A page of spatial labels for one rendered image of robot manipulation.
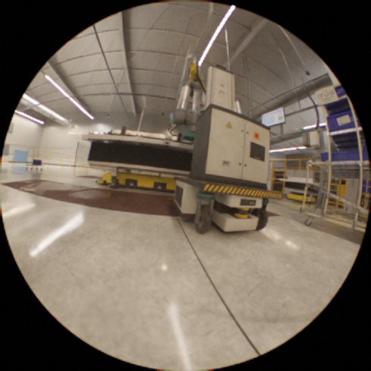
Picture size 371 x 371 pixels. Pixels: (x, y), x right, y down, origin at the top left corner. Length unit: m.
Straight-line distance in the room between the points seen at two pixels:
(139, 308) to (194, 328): 0.15
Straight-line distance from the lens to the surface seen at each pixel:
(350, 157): 1.79
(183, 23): 10.76
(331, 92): 1.99
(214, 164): 0.81
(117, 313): 0.39
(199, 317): 0.40
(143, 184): 2.42
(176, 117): 1.49
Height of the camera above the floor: 0.34
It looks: 4 degrees down
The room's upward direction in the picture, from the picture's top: 7 degrees clockwise
